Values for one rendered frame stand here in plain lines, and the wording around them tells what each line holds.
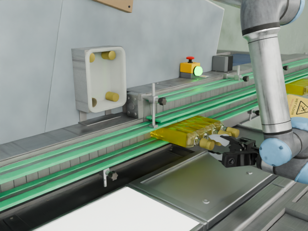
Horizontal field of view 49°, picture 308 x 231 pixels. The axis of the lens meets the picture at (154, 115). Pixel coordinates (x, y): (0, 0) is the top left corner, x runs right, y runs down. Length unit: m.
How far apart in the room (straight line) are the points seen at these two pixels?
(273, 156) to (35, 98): 0.76
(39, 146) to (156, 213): 0.41
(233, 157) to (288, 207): 0.25
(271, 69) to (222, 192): 0.47
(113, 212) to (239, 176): 0.50
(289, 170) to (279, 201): 0.17
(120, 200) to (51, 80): 0.47
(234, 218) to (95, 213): 0.41
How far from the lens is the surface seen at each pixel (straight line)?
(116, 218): 1.03
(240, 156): 1.12
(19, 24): 1.15
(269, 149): 0.93
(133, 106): 1.30
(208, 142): 1.21
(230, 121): 1.88
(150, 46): 1.49
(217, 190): 1.19
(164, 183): 1.22
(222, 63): 1.83
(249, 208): 1.12
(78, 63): 1.21
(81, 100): 1.23
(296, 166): 1.08
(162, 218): 1.03
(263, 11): 0.91
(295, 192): 1.30
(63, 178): 1.08
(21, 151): 1.08
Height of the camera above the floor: 1.79
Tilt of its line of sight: 41 degrees down
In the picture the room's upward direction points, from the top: 105 degrees clockwise
